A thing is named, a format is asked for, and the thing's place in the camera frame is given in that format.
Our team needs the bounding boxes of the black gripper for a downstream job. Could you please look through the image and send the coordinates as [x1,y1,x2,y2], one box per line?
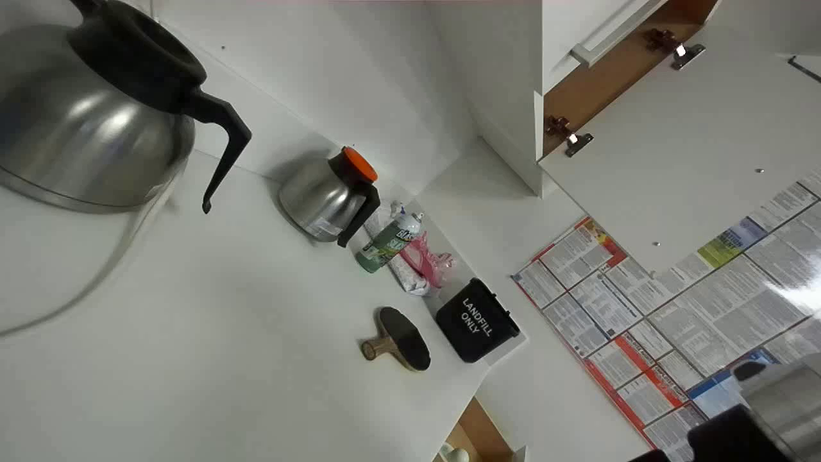
[629,405,792,462]

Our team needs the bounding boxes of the white round cup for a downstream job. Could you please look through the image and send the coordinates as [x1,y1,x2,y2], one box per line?
[430,440,471,462]

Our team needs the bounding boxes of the black landfill only bin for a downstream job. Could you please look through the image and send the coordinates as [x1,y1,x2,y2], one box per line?
[430,276,524,364]

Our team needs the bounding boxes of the pink sweetener packets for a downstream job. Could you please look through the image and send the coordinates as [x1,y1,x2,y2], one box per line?
[401,237,456,290]

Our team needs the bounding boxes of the white cabinet door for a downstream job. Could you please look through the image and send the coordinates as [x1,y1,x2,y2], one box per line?
[537,24,821,278]

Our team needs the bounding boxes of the metal cabinet hinge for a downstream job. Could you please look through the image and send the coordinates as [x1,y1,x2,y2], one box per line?
[643,27,708,73]
[543,114,595,160]

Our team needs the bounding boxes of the green and white can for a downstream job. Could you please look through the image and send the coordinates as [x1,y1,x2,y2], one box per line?
[353,211,424,278]

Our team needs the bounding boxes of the small steel carafe orange lid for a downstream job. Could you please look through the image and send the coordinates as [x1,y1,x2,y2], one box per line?
[274,145,386,253]

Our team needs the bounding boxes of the large steel carafe black top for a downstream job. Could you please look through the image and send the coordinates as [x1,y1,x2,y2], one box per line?
[0,0,255,215]

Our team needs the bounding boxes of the printed wall poster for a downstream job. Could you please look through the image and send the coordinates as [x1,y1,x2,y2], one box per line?
[510,174,821,462]

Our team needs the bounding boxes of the black disc with wooden handle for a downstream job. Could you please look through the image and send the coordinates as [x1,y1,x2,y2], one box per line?
[356,305,434,373]

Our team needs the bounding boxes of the white cabinet bar handle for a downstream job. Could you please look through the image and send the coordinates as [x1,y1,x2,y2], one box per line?
[569,0,666,68]

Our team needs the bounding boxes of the white power cord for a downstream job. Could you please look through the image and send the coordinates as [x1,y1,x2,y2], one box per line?
[0,183,176,340]

